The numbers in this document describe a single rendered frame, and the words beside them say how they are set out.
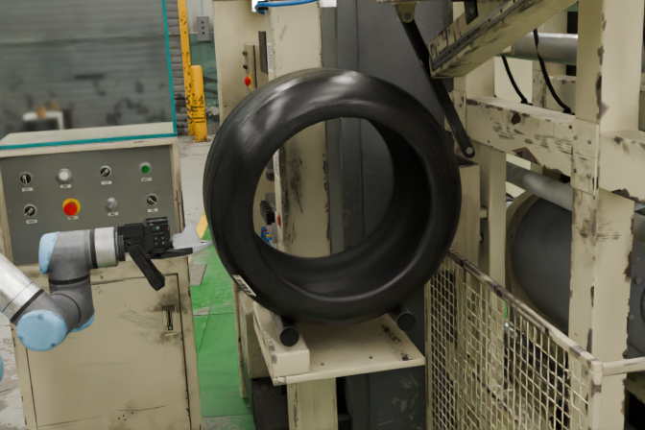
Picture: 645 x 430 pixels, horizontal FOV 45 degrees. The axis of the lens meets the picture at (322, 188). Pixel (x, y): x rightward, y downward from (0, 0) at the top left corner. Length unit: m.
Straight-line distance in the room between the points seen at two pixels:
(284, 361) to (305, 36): 0.82
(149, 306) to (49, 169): 0.52
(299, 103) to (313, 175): 0.45
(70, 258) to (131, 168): 0.71
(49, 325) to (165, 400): 1.02
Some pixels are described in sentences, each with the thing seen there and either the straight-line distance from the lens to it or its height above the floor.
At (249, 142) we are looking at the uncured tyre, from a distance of 1.66.
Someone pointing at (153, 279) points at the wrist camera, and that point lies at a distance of 1.82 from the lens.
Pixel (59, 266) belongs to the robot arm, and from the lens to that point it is 1.80.
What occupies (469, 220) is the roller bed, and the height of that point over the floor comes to 1.04.
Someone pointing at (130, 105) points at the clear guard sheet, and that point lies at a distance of 2.40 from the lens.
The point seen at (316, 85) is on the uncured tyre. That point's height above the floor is 1.47.
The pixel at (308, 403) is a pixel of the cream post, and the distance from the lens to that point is 2.31.
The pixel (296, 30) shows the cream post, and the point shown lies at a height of 1.58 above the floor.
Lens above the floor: 1.62
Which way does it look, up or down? 13 degrees down
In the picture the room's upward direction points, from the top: 3 degrees counter-clockwise
